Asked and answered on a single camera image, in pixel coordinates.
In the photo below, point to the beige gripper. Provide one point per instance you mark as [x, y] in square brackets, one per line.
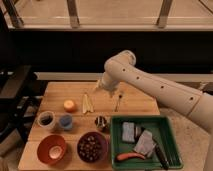
[99, 85]

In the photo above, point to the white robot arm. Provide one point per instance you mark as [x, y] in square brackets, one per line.
[193, 104]

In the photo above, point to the small striped cup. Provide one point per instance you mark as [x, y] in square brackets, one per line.
[101, 123]

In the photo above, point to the blue plastic cup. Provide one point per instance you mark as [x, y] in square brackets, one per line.
[65, 122]

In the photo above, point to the white ceramic cup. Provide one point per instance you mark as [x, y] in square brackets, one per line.
[47, 120]

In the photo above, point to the black fork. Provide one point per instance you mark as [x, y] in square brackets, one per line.
[118, 102]

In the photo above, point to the orange fruit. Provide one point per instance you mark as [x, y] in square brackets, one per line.
[69, 106]

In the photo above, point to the blue sponge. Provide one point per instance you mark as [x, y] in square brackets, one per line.
[128, 132]

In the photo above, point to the dark purple bowl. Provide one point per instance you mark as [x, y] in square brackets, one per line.
[92, 147]

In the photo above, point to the green plastic tray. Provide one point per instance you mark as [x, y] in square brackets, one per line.
[161, 131]

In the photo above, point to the orange carrot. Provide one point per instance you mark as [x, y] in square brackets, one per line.
[125, 156]

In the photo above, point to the grey cloth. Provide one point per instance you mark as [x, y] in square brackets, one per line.
[145, 144]

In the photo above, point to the black chair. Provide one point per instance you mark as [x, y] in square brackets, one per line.
[21, 89]

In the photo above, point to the orange bowl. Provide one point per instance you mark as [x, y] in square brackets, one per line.
[51, 149]

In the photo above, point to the black handled knife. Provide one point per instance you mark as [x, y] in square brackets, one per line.
[161, 156]

